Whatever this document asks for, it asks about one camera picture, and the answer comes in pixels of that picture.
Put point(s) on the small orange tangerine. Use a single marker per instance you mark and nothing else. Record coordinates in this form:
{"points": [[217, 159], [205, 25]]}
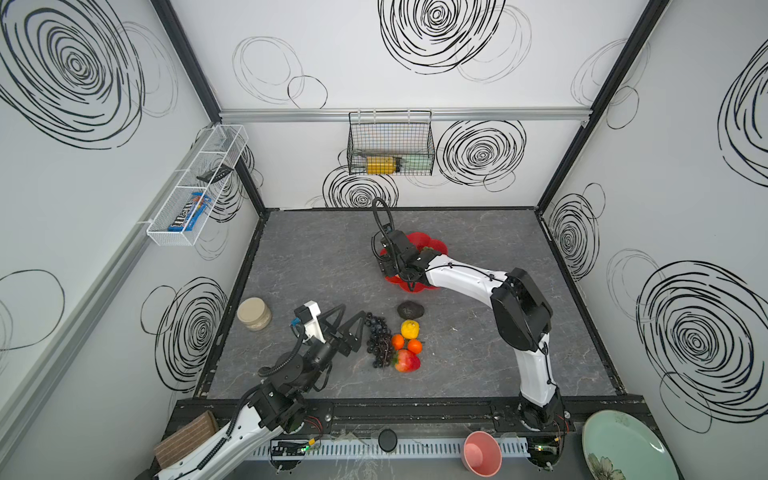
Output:
{"points": [[414, 346], [398, 342]]}

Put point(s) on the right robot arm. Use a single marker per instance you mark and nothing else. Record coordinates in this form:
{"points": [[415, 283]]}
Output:
{"points": [[522, 314]]}

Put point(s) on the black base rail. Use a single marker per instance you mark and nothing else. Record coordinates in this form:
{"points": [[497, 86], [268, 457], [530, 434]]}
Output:
{"points": [[499, 414]]}

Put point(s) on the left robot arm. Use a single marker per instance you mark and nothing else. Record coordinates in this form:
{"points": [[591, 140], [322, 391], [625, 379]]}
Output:
{"points": [[277, 404]]}

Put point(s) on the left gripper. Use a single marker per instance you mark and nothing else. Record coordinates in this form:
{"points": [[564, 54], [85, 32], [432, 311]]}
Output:
{"points": [[347, 336]]}

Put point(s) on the dark avocado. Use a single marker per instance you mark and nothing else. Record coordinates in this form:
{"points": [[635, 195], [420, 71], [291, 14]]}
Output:
{"points": [[410, 310]]}

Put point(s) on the green bottle in basket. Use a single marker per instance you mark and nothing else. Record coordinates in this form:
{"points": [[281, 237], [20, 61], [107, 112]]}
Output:
{"points": [[416, 164]]}

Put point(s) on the red flower fruit bowl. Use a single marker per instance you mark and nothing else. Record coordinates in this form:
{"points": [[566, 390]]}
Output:
{"points": [[424, 243]]}

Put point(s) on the black wire basket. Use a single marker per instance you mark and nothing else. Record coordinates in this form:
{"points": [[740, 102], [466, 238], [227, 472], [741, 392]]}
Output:
{"points": [[391, 133]]}

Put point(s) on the blue candy packet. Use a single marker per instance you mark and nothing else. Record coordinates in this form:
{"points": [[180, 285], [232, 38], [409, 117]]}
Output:
{"points": [[187, 217]]}

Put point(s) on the pink cup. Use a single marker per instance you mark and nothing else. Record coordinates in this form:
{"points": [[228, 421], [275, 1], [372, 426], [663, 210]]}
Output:
{"points": [[481, 454]]}

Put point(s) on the small yellow fruit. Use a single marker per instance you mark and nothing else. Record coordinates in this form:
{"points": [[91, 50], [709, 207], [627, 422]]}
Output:
{"points": [[410, 329]]}

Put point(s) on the dark grape bunch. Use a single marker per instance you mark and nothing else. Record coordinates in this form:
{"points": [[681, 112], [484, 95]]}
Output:
{"points": [[379, 343]]}

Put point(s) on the beige round container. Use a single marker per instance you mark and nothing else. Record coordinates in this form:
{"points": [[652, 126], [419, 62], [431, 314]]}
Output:
{"points": [[254, 314]]}

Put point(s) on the white wire shelf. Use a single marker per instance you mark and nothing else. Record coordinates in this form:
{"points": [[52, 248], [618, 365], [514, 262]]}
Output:
{"points": [[216, 145]]}

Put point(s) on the black remote control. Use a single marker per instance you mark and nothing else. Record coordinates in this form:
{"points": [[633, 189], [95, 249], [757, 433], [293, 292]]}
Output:
{"points": [[215, 175]]}

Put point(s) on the black round knob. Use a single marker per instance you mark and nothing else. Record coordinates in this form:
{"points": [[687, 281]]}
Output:
{"points": [[387, 440]]}

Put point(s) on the green floral plate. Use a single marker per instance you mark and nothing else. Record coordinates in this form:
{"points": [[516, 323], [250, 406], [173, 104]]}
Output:
{"points": [[617, 445]]}

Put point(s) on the yellow box in basket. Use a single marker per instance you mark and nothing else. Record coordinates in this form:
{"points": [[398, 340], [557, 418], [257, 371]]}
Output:
{"points": [[381, 165]]}

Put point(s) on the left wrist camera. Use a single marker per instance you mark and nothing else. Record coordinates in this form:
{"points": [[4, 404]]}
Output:
{"points": [[307, 322]]}

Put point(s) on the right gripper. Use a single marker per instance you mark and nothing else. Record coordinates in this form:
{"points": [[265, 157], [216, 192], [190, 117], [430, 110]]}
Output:
{"points": [[391, 244]]}

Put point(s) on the brown woven mat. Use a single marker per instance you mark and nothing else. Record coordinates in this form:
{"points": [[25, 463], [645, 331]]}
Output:
{"points": [[184, 441]]}

